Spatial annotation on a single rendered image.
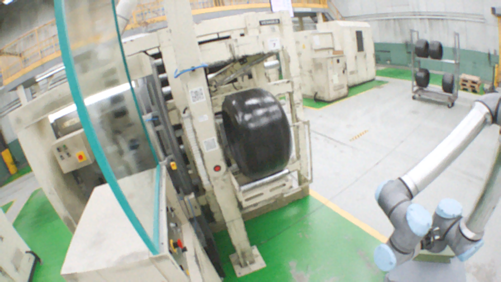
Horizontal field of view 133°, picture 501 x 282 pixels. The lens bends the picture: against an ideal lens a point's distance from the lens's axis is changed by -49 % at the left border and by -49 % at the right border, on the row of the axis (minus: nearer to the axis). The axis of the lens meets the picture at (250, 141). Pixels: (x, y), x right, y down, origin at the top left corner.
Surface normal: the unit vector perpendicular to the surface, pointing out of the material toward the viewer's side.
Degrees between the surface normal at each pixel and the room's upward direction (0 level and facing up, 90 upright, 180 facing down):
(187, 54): 90
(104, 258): 0
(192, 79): 90
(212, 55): 90
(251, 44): 90
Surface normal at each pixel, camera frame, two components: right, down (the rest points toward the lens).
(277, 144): 0.33, 0.26
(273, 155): 0.37, 0.46
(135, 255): -0.18, -0.90
